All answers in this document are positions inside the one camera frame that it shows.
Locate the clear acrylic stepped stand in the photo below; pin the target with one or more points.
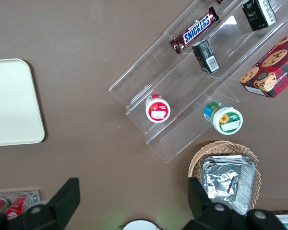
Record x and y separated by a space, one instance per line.
182 95

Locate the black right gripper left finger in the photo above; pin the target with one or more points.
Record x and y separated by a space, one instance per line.
52 215

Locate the cream plastic tray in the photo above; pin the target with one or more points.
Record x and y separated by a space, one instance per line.
14 103

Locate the green lidded cup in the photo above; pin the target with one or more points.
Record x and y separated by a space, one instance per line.
226 119

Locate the light wicker basket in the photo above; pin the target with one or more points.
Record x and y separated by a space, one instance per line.
230 146

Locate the aluminium foil container stack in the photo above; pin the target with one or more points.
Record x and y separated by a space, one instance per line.
223 179

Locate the small black carton box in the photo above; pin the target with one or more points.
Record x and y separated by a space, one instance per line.
258 14
205 56

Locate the red lidded cup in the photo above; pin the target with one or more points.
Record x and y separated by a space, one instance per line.
158 111

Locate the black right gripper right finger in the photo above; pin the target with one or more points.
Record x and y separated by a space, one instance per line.
216 218

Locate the red chocolate chip cookie box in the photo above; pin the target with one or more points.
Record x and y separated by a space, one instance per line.
273 67

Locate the red soda cans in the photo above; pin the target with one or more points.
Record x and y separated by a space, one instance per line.
18 204

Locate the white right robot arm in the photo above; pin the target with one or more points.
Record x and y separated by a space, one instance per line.
140 225

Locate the clear acrylic bottle rack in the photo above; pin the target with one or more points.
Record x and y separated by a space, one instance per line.
34 195

